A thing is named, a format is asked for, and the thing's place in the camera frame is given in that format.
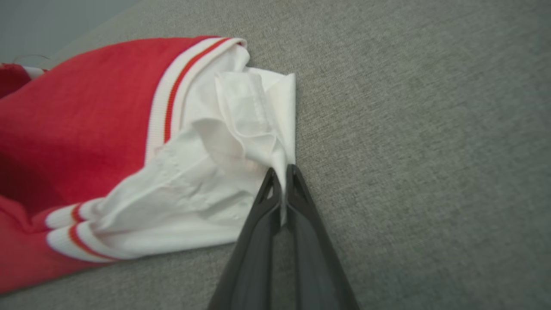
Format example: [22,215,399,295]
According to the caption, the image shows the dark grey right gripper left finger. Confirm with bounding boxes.
[208,167,283,310]

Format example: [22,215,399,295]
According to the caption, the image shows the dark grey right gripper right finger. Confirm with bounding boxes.
[286,163,360,310]

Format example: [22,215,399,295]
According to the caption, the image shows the red t-shirt white sleeves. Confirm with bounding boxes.
[0,36,297,296]

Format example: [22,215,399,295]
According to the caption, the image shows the grey fabric sofa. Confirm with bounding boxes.
[0,0,551,310]

